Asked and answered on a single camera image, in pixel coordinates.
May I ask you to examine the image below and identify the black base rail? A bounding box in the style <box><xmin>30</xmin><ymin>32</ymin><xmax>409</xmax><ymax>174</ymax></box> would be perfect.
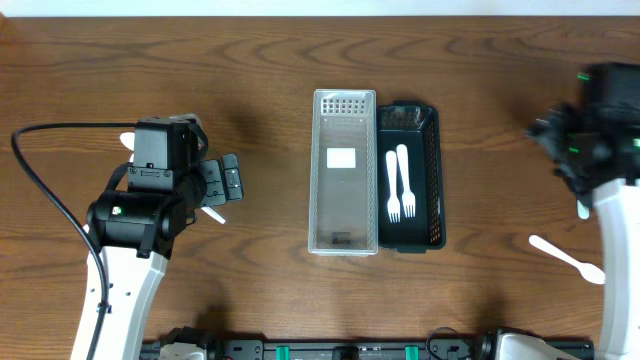
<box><xmin>138</xmin><ymin>327</ymin><xmax>596</xmax><ymax>360</ymax></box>

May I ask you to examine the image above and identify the black plastic basket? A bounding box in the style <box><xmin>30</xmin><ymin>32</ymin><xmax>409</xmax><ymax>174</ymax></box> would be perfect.
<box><xmin>376</xmin><ymin>100</ymin><xmax>446</xmax><ymax>253</ymax></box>

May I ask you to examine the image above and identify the white fork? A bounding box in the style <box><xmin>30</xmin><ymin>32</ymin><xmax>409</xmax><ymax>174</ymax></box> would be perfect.
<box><xmin>576</xmin><ymin>200</ymin><xmax>590</xmax><ymax>220</ymax></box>
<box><xmin>385</xmin><ymin>150</ymin><xmax>401</xmax><ymax>224</ymax></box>
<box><xmin>396</xmin><ymin>144</ymin><xmax>416</xmax><ymax>218</ymax></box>

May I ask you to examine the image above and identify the clear plastic basket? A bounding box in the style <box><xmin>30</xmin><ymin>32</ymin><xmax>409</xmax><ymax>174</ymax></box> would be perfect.
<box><xmin>308</xmin><ymin>89</ymin><xmax>378</xmax><ymax>257</ymax></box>

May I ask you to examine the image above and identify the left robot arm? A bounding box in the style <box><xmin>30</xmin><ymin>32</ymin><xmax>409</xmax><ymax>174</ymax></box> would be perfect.
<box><xmin>71</xmin><ymin>113</ymin><xmax>244</xmax><ymax>359</ymax></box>

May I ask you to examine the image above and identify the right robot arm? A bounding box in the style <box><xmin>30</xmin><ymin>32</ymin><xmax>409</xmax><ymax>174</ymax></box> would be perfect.
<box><xmin>528</xmin><ymin>62</ymin><xmax>639</xmax><ymax>359</ymax></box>

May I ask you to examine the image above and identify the left black cable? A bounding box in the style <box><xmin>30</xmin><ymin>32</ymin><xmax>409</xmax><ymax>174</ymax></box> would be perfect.
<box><xmin>8</xmin><ymin>121</ymin><xmax>139</xmax><ymax>360</ymax></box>

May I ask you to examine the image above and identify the white label sticker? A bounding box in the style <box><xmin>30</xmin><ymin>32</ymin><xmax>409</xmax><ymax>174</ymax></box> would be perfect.
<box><xmin>326</xmin><ymin>148</ymin><xmax>356</xmax><ymax>169</ymax></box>

